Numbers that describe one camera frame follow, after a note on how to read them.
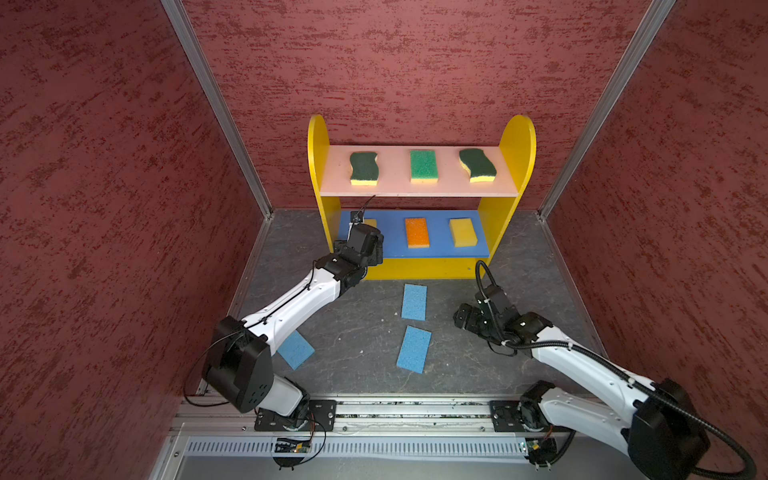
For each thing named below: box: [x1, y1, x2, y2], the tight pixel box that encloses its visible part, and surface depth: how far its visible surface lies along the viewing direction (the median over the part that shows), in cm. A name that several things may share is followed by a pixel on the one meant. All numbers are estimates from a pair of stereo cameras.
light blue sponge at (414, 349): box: [396, 325, 432, 374], surface depth 86 cm
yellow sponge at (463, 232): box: [450, 218, 478, 248], surface depth 95 cm
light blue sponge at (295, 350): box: [276, 330, 315, 371], surface depth 85 cm
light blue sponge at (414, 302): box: [401, 284, 428, 321], surface depth 97 cm
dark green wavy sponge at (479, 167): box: [458, 148, 497, 183], surface depth 76 cm
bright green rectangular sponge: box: [410, 150, 439, 184], surface depth 74 cm
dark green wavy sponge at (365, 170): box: [350, 151, 379, 186], surface depth 73 cm
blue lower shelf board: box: [339, 210, 490, 259], surface depth 97 cm
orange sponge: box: [405, 218, 430, 249], surface depth 96 cm
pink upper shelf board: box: [320, 146, 519, 198], surface depth 74 cm
